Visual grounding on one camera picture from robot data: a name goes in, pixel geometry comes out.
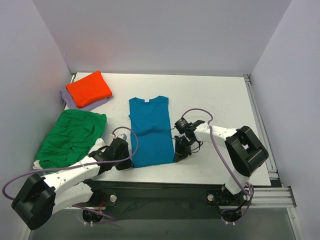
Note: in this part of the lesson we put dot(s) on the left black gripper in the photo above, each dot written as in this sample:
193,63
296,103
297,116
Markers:
124,160

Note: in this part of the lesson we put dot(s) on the white t shirt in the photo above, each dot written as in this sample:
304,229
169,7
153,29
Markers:
98,144

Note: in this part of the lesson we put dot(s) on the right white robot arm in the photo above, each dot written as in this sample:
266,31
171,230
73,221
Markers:
239,149

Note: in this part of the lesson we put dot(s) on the folded lavender t shirt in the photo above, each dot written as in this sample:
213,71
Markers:
66,96

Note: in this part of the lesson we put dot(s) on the green t shirt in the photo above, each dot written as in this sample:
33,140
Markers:
73,135

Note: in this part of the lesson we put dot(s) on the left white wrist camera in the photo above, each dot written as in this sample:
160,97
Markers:
122,136

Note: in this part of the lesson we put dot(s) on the folded orange t shirt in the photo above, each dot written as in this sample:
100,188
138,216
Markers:
89,89

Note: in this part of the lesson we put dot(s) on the aluminium front frame rail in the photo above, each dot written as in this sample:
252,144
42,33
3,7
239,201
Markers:
273,197

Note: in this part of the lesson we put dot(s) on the teal blue t shirt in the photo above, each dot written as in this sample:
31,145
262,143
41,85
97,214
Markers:
150,122

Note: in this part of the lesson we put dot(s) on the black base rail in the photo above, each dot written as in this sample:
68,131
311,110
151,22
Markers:
166,201

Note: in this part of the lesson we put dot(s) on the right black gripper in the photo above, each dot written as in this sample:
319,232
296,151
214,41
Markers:
181,146

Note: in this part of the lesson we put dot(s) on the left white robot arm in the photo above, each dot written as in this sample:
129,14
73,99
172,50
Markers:
42,196

